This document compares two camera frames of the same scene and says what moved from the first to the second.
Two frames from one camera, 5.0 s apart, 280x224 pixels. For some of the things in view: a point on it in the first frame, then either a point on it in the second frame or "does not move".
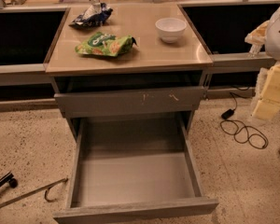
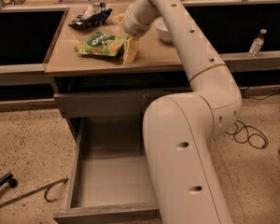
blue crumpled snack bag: [94, 15] does not move
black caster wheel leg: [5, 180] does not move
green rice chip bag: [106, 45] does not move
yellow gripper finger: [259, 35] -> [131, 49]
